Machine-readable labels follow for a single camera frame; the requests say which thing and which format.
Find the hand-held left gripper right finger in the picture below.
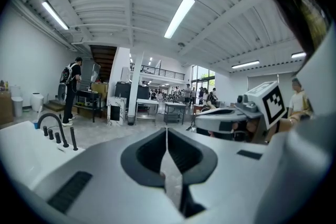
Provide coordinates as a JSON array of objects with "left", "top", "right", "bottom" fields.
[{"left": 166, "top": 127, "right": 271, "bottom": 224}]

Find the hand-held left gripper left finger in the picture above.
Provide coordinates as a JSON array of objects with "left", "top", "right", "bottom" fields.
[{"left": 31, "top": 127, "right": 186, "bottom": 224}]

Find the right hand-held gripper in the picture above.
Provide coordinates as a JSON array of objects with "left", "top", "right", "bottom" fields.
[{"left": 195, "top": 80, "right": 287, "bottom": 132}]

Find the pink cloth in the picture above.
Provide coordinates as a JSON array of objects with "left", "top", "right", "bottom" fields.
[{"left": 160, "top": 151, "right": 183, "bottom": 212}]

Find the person's right forearm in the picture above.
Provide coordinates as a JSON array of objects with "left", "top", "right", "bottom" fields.
[{"left": 266, "top": 110, "right": 314, "bottom": 144}]

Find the person's right hand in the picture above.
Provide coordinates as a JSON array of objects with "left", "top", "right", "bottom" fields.
[{"left": 231, "top": 120, "right": 261, "bottom": 143}]

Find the black hand shower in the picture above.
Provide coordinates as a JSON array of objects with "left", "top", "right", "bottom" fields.
[{"left": 70, "top": 127, "right": 79, "bottom": 152}]

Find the steel work table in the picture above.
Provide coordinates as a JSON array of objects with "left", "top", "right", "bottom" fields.
[
  {"left": 135, "top": 98, "right": 160, "bottom": 126},
  {"left": 164, "top": 102, "right": 187, "bottom": 125}
]

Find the white marble-pattern cabinet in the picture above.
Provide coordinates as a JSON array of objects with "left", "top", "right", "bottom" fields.
[{"left": 107, "top": 96, "right": 127, "bottom": 126}]

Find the black curved faucet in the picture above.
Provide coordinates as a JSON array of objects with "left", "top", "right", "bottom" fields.
[{"left": 38, "top": 112, "right": 69, "bottom": 148}]

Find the black balcony railing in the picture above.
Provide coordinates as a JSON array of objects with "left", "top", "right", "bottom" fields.
[{"left": 130, "top": 62, "right": 186, "bottom": 80}]

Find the black table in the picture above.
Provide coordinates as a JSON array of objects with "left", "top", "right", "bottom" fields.
[{"left": 75, "top": 90, "right": 102, "bottom": 123}]

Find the white bathtub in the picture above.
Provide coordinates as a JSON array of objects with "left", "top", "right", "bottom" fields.
[{"left": 0, "top": 120, "right": 87, "bottom": 192}]

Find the white round bin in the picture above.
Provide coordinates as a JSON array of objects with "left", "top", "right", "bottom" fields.
[{"left": 30, "top": 92, "right": 45, "bottom": 113}]

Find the wooden staircase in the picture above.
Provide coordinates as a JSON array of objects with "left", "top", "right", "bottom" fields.
[{"left": 89, "top": 44, "right": 118, "bottom": 82}]

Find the white toilet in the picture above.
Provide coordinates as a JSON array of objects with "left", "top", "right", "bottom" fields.
[{"left": 10, "top": 85, "right": 24, "bottom": 118}]

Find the cardboard box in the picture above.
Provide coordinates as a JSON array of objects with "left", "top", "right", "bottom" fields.
[{"left": 0, "top": 91, "right": 14, "bottom": 125}]

